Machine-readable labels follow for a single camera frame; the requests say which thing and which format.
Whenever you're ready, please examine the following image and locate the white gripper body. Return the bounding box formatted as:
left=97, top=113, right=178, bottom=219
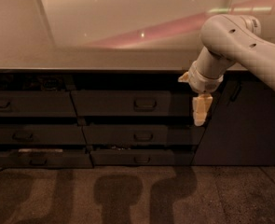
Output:
left=187, top=63, right=224, bottom=94

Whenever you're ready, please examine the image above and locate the dark drawer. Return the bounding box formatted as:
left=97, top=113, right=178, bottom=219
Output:
left=90, top=149, right=194, bottom=166
left=0, top=125, right=86, bottom=145
left=83, top=125, right=205, bottom=146
left=0, top=91, right=76, bottom=118
left=0, top=148, right=93, bottom=169
left=71, top=91, right=193, bottom=117

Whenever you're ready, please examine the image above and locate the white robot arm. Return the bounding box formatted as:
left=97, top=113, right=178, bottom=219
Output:
left=178, top=14, right=275, bottom=126

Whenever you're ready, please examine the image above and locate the dark clutter in drawer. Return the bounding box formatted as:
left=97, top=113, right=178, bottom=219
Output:
left=0, top=74, right=65, bottom=91

